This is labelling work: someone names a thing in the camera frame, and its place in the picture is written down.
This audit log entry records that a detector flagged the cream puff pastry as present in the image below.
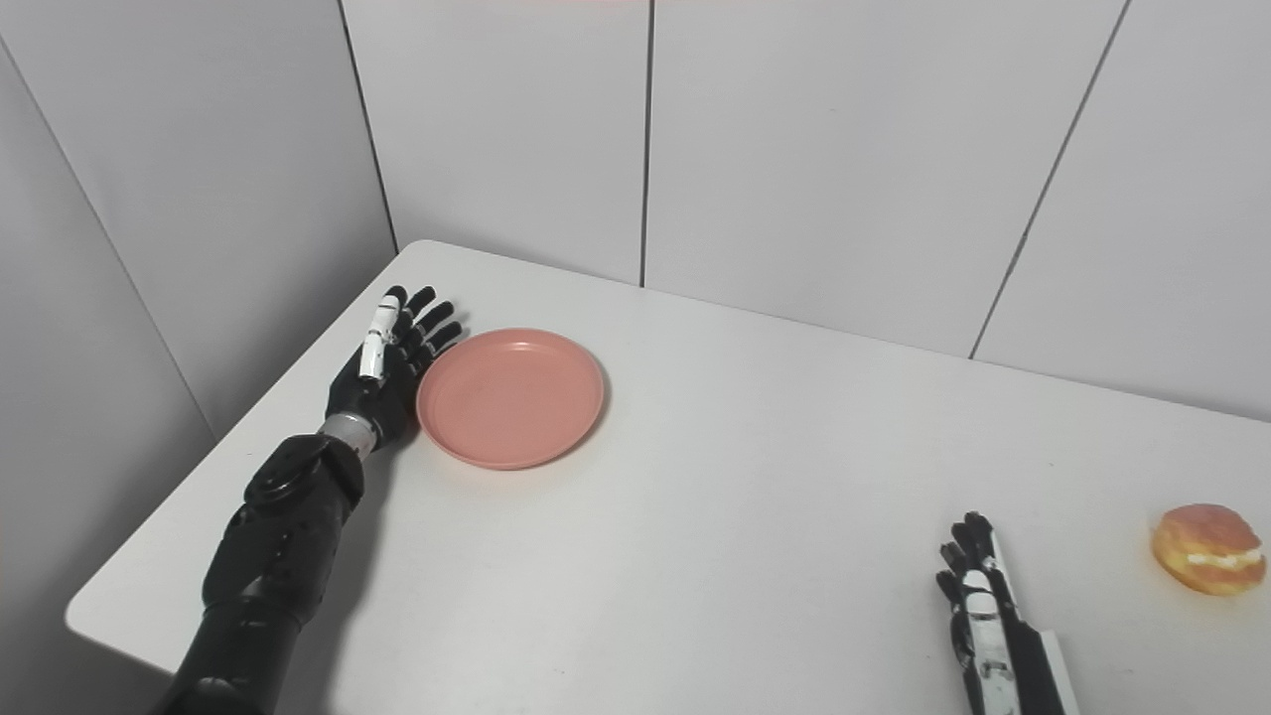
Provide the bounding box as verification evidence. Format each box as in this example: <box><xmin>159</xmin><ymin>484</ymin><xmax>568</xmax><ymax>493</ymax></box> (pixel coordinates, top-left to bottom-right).
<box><xmin>1151</xmin><ymin>503</ymin><xmax>1267</xmax><ymax>597</ymax></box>

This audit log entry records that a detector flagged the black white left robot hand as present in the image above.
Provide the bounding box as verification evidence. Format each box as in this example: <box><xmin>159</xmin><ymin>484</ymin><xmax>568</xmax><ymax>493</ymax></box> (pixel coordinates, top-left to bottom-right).
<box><xmin>326</xmin><ymin>286</ymin><xmax>465</xmax><ymax>450</ymax></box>

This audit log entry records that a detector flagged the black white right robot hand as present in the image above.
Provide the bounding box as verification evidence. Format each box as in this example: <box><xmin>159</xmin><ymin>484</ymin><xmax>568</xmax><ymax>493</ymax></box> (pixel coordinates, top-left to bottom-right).
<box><xmin>935</xmin><ymin>511</ymin><xmax>1081</xmax><ymax>715</ymax></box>

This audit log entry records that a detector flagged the pink round plate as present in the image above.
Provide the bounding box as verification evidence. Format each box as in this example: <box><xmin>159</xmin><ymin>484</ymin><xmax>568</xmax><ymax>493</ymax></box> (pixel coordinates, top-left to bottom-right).
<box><xmin>416</xmin><ymin>329</ymin><xmax>606</xmax><ymax>471</ymax></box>

